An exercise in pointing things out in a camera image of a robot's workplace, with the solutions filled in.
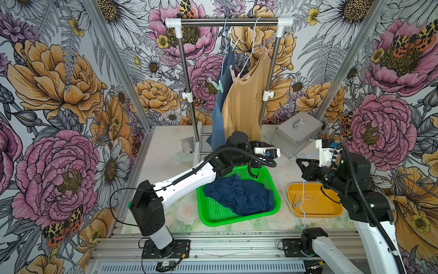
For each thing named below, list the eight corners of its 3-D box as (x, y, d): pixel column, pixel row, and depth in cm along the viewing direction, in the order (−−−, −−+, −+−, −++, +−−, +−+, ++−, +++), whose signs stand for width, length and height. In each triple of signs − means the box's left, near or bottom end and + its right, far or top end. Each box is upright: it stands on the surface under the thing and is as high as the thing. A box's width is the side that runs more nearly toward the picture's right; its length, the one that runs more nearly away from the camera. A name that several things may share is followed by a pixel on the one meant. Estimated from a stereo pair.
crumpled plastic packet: (183, 155, 108) (182, 152, 106) (181, 142, 115) (180, 139, 112) (198, 152, 110) (197, 149, 107) (194, 139, 117) (194, 136, 114)
